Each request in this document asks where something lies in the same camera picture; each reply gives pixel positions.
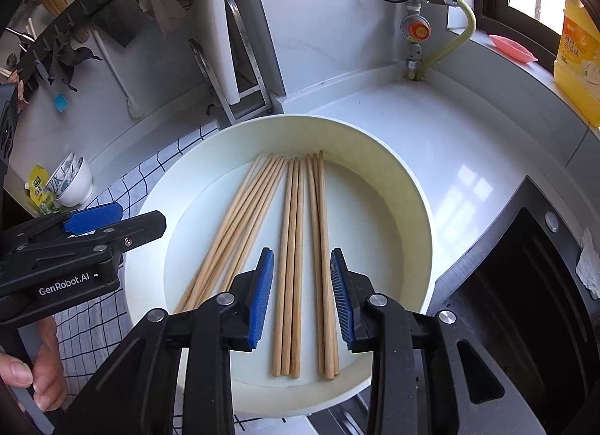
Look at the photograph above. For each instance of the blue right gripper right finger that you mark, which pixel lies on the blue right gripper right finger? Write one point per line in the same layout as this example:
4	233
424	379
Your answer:
344	296

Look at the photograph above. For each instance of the black wall utensil rack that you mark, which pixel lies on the black wall utensil rack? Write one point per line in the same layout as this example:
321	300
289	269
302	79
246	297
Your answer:
74	15

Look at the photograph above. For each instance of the blue patterned bowl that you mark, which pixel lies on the blue patterned bowl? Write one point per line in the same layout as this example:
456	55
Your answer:
61	172
65	177

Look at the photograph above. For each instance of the white cutting board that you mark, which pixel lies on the white cutting board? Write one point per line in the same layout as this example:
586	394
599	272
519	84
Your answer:
213	35

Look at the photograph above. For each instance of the yellow seasoning pouch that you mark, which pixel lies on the yellow seasoning pouch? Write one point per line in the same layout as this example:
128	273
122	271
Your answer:
36	186

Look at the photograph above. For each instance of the large white bowl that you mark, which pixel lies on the large white bowl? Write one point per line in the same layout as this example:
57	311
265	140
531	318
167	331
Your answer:
80	187

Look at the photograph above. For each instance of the black hanging rag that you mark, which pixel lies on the black hanging rag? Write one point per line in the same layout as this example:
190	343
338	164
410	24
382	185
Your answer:
64	59

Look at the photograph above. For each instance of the beige hanging cloth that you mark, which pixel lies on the beige hanging cloth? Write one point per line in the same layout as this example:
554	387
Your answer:
168	14

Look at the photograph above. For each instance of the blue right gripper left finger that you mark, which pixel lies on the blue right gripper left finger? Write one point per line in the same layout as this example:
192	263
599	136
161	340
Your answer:
258	296

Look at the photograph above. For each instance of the person's left hand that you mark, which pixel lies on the person's left hand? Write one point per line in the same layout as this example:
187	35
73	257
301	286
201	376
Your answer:
47	375

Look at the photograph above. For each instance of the metal cutting board rack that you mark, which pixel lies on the metal cutting board rack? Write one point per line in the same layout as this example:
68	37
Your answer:
253	96

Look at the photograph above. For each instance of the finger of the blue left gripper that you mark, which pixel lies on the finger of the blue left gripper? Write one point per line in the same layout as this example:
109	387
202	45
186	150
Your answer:
89	220
131	233

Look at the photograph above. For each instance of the pink plastic dish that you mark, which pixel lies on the pink plastic dish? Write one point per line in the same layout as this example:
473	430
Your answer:
512	49

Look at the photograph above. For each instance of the steel cleaver blade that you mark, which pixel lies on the steel cleaver blade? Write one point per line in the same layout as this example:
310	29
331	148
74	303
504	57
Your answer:
122	20

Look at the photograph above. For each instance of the yellow cooking oil bottle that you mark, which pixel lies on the yellow cooking oil bottle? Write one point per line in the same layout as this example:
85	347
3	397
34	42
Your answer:
576	68

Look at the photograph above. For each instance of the blue silicone brush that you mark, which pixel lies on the blue silicone brush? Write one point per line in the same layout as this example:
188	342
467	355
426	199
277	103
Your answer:
58	99

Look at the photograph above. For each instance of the white round tray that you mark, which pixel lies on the white round tray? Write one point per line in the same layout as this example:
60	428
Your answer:
377	214

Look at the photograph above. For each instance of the white crumpled tissue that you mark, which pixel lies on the white crumpled tissue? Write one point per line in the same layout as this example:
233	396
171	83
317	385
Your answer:
588	266

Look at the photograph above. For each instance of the gas valve with orange knob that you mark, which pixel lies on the gas valve with orange knob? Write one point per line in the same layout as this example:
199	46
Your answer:
416	30

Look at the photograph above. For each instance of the upper blue patterned bowl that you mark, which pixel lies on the upper blue patterned bowl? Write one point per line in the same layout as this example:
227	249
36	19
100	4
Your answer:
61	172

